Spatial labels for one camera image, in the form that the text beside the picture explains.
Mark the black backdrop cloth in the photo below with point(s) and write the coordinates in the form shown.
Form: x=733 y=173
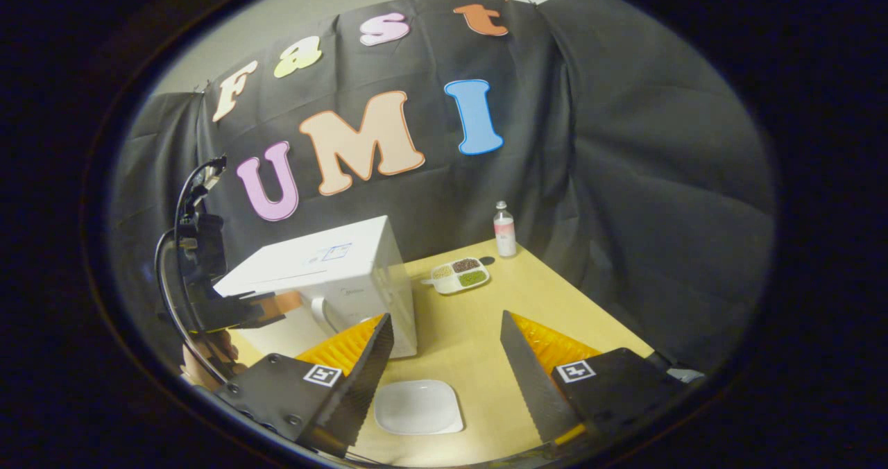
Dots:
x=659 y=177

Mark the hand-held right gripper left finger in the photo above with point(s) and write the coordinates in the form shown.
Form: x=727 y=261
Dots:
x=364 y=379

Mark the white sectioned dish with beans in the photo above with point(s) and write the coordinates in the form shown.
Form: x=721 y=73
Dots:
x=458 y=276

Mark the white square plate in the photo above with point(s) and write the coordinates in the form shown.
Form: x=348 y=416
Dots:
x=420 y=406

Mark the clear bottle with pink label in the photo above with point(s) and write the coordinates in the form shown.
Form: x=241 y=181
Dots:
x=506 y=236

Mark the white microwave oven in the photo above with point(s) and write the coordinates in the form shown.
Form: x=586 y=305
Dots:
x=326 y=261

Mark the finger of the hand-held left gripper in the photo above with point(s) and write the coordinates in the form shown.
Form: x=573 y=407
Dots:
x=250 y=309

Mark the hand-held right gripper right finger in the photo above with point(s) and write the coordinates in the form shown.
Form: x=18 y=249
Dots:
x=531 y=379

